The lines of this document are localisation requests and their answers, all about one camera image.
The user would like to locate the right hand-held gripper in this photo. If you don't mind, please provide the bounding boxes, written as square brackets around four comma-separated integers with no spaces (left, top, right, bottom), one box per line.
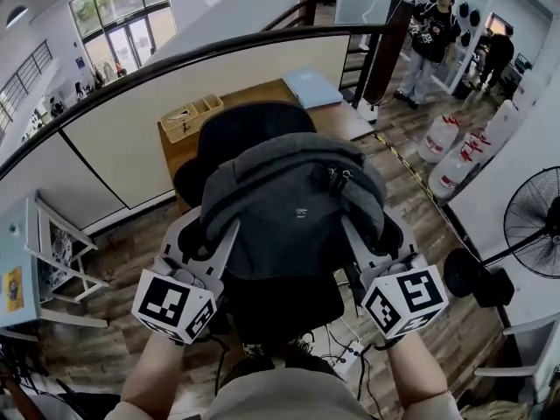
[339,206,450,340]

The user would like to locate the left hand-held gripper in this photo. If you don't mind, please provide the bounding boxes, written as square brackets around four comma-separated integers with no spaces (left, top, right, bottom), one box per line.
[130,207,241,346]

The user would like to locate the dark grey backpack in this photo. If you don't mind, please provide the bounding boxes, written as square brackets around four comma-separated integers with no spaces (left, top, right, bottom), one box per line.
[199,131,387,280]

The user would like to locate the black office chair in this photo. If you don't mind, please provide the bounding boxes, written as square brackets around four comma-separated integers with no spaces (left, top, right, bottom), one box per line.
[173,101,347,346]

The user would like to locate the person's left forearm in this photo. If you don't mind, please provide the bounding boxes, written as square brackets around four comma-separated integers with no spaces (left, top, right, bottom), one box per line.
[116,333,186,416]

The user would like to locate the person's right forearm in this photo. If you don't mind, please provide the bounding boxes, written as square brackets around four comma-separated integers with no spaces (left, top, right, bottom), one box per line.
[386,333,452,411]

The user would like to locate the yellow black floor strip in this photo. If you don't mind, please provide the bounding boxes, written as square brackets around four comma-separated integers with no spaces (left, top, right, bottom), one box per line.
[374,132,439,206]

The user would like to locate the white power strip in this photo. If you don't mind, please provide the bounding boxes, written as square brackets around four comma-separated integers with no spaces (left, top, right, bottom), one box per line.
[333,339,367,374]

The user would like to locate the black box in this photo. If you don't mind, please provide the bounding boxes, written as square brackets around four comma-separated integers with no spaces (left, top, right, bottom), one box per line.
[473,266,515,309]

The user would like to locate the person's right shoe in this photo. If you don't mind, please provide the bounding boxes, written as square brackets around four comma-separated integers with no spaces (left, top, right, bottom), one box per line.
[294,332,318,354]

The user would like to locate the beige desk organizer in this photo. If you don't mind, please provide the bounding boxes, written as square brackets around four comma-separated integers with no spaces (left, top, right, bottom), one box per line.
[158,94,225,144]

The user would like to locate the wooden desk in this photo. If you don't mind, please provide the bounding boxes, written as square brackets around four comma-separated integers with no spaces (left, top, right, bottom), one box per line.
[157,76,376,214]

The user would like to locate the person's dark trousers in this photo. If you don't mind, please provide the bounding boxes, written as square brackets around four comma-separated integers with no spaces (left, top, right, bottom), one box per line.
[226,351,347,385]

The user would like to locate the black standing fan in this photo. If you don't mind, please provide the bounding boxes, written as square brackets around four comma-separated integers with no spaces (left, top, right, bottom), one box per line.
[443,166,560,309]

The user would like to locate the person's beige shirt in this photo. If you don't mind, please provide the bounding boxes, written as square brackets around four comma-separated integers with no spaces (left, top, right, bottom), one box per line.
[104,365,466,420]

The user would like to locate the white water dispenser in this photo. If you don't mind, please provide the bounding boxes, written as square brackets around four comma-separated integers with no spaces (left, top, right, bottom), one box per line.
[482,99,527,149]

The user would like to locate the white desk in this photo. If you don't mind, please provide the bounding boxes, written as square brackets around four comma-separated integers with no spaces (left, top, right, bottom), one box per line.
[473,311,560,410]

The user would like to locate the pale blue cabinet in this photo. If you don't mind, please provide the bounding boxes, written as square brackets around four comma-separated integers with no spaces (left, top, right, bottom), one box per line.
[0,198,44,328]

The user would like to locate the black metal rack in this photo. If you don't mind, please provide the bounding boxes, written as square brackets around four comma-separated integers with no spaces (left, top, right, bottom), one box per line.
[339,31,374,92]

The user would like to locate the black curved handrail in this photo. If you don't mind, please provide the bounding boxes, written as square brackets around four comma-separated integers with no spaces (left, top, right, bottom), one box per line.
[0,23,397,179]

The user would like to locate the large glass windows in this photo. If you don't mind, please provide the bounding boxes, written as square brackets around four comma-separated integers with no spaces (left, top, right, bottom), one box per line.
[68,0,177,74]

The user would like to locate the large black pendant lamp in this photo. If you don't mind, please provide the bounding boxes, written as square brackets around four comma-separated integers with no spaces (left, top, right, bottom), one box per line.
[4,6,30,29]

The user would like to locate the white shelf frame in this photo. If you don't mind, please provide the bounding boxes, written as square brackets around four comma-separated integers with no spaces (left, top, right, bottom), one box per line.
[24,189,111,328]

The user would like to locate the dark wooden post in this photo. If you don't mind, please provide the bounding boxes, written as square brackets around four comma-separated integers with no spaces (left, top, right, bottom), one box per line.
[364,0,415,106]

